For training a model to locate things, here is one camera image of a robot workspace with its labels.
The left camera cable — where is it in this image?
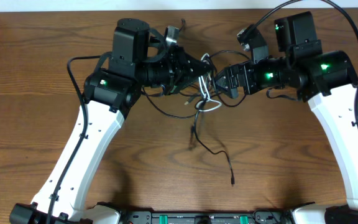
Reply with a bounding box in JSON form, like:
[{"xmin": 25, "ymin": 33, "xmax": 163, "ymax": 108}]
[{"xmin": 45, "ymin": 55, "xmax": 105, "ymax": 224}]

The right camera cable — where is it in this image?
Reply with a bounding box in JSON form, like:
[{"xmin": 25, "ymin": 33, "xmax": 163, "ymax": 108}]
[{"xmin": 247, "ymin": 0, "xmax": 358, "ymax": 175}]

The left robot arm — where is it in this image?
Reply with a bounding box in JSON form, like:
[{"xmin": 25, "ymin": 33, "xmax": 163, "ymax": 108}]
[{"xmin": 9, "ymin": 18, "xmax": 211, "ymax": 223}]

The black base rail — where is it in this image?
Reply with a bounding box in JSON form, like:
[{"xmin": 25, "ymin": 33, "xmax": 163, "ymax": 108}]
[{"xmin": 118, "ymin": 210, "xmax": 294, "ymax": 224}]

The camera cable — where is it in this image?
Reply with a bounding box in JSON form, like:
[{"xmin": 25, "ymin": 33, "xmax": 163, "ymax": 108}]
[
  {"xmin": 45, "ymin": 55, "xmax": 105, "ymax": 224},
  {"xmin": 247, "ymin": 0, "xmax": 358, "ymax": 175}
]

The white usb cable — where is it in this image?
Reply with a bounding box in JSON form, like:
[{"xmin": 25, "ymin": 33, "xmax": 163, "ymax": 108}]
[{"xmin": 196, "ymin": 53, "xmax": 223, "ymax": 113}]

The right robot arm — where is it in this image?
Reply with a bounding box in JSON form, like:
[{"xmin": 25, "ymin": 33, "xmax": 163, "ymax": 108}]
[{"xmin": 213, "ymin": 12, "xmax": 358, "ymax": 223}]

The black usb cable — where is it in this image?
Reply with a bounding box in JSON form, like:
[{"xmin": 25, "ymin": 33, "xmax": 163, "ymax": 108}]
[{"xmin": 141, "ymin": 18, "xmax": 251, "ymax": 187}]

